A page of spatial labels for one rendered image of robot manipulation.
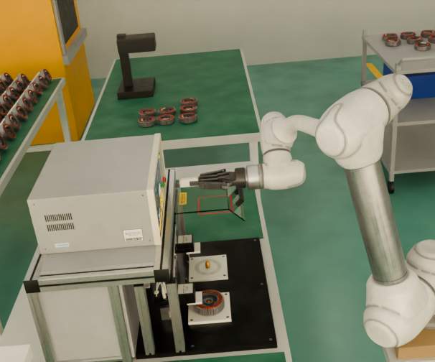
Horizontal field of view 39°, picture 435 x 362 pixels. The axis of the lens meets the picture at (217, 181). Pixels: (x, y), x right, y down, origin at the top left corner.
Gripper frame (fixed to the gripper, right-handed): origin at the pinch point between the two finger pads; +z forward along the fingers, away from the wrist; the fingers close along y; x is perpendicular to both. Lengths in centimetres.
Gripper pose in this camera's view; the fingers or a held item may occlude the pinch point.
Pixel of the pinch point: (189, 182)
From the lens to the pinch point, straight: 218.1
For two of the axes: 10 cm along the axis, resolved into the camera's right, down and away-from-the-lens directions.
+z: -10.0, 0.8, 0.1
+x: -0.7, -8.9, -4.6
